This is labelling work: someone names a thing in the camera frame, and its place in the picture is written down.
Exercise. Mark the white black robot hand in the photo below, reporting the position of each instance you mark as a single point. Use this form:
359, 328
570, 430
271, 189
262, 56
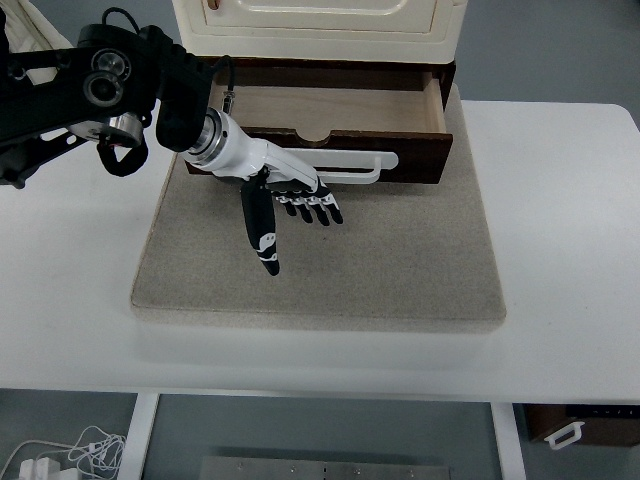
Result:
245, 152

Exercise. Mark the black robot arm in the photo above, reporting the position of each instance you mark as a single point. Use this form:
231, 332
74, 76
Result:
50, 100

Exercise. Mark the cream cabinet with door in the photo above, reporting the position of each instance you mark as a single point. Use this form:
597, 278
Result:
320, 45

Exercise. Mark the grey fabric mat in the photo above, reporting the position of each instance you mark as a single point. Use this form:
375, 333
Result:
350, 270

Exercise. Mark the cream fabric cloth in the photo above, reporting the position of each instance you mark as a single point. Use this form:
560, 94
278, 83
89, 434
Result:
35, 25

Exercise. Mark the white table leg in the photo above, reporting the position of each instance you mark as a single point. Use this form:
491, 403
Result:
507, 445
137, 440

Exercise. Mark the white power adapter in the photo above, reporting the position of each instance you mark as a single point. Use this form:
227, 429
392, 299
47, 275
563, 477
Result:
37, 470

